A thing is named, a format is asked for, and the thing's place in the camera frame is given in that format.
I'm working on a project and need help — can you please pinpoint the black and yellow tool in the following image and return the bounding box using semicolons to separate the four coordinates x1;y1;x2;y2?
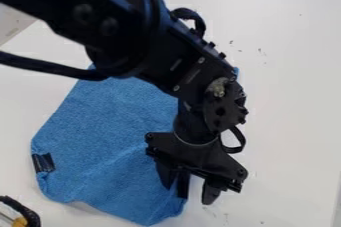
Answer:
0;195;43;227

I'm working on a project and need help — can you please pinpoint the blue cloth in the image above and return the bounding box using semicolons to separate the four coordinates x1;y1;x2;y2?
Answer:
29;66;241;227

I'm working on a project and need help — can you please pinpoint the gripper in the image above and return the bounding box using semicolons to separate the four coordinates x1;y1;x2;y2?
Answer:
144;131;249;206

